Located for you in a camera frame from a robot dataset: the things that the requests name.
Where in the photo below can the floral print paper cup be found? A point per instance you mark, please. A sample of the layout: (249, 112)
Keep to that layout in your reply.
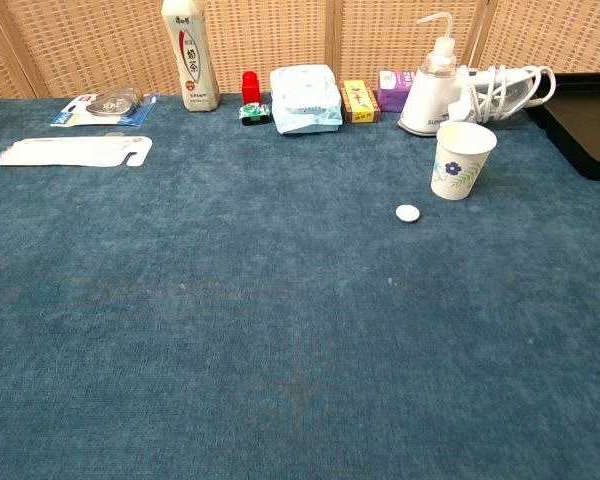
(462, 165)

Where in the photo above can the white round disc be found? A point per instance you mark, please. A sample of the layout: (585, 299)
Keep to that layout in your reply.
(408, 213)

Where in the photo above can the blue table cloth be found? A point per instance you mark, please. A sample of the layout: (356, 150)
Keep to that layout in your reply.
(230, 310)

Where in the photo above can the light blue wet wipes pack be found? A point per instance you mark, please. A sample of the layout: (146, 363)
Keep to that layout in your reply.
(305, 100)

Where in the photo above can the yellow and red box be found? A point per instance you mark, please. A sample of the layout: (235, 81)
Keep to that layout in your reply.
(360, 102)

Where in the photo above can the small red stamp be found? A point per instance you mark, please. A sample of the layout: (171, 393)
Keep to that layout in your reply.
(251, 87)

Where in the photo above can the purple box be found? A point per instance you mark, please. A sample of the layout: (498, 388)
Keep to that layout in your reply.
(395, 95)

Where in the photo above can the white hair dryer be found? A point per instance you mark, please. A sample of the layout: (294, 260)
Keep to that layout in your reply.
(422, 102)

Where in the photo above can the woven folding screen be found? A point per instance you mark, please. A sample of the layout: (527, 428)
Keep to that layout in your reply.
(290, 35)

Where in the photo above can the milk tea plastic bottle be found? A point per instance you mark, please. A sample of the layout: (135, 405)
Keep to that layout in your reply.
(192, 60)

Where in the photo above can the blue tape blister pack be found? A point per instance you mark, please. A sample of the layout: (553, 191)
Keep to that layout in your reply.
(107, 106)

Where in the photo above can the flat white card package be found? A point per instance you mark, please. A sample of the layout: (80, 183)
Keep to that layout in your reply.
(70, 151)

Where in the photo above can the black plastic tray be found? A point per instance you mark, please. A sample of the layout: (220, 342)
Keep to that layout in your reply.
(585, 120)

